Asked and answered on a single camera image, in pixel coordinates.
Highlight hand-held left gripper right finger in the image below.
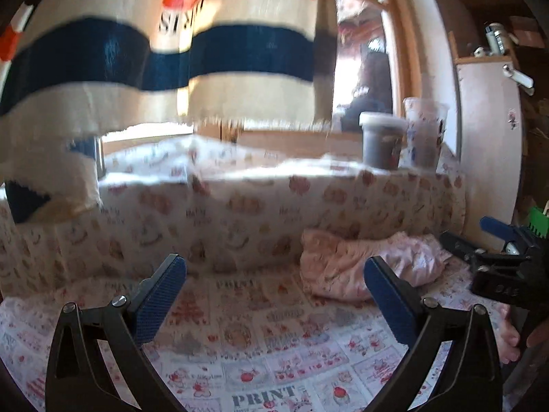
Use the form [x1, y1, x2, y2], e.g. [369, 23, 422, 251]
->
[364, 256, 503, 412]

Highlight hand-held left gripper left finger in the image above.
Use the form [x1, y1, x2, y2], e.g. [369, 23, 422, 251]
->
[45, 253, 188, 412]

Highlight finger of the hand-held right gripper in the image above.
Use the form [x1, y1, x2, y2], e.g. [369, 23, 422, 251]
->
[479, 216, 522, 243]
[440, 231, 487, 264]

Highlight pink printed pants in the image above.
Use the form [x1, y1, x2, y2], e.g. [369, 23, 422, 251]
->
[299, 228, 454, 302]

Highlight person's right hand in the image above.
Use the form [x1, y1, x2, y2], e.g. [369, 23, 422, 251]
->
[497, 302, 549, 365]

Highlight green checkered bag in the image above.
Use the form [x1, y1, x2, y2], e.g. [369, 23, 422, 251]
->
[527, 205, 549, 240]

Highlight pink patchwork print bed sheet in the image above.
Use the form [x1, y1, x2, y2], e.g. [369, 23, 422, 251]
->
[0, 262, 515, 412]

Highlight grey tub with white lid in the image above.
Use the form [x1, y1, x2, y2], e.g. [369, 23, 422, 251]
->
[359, 112, 409, 169]

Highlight bear print blanket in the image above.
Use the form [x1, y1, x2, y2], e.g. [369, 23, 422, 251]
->
[0, 134, 468, 305]

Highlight glass jar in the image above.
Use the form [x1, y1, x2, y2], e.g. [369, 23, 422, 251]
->
[484, 22, 521, 57]

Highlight striped curtain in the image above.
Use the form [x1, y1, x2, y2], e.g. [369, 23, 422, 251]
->
[0, 0, 338, 225]

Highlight white handle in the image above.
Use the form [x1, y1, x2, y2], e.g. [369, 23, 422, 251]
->
[503, 64, 535, 95]

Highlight wooden window frame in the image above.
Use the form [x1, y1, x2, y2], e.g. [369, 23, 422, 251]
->
[195, 0, 430, 159]

